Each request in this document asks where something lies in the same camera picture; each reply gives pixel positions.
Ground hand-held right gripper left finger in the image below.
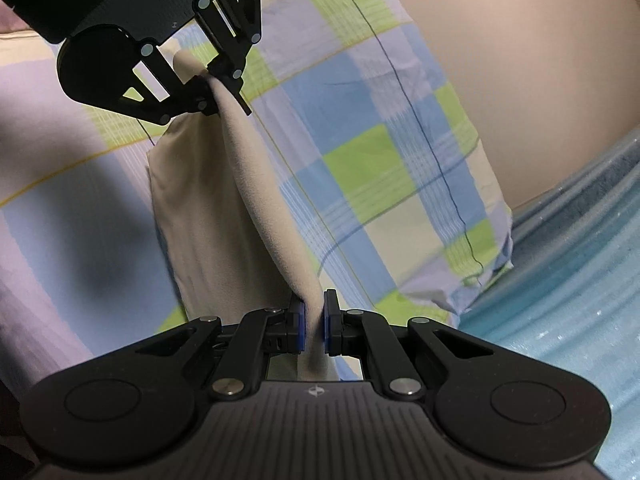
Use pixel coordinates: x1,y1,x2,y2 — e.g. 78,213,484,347
134,294,307,402

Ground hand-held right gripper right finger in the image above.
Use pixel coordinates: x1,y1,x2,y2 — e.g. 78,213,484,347
322,289,507,402

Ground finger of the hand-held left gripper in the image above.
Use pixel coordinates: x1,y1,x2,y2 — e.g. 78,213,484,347
120,41,222,127
193,0,263,117

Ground beige garment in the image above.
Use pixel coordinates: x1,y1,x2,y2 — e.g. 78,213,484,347
146,50,347,382

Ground checkered quilt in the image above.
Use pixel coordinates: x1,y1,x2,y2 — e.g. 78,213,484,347
0,0,516,392

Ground blue ribbed mat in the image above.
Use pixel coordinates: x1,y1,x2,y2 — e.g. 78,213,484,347
457,134,640,480

